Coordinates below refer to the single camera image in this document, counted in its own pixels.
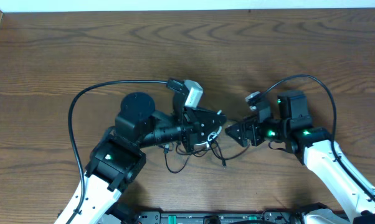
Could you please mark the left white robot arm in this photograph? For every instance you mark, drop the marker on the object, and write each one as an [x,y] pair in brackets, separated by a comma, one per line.
[118,158]

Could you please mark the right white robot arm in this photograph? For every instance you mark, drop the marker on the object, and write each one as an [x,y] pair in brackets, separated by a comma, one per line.
[314,148]

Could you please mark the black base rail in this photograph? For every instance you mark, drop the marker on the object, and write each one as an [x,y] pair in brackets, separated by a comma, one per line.
[206,217]

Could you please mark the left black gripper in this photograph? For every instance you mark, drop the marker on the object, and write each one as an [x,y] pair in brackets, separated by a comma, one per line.
[187,131]

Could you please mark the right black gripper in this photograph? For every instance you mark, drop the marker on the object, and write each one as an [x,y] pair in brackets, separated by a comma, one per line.
[253,131]

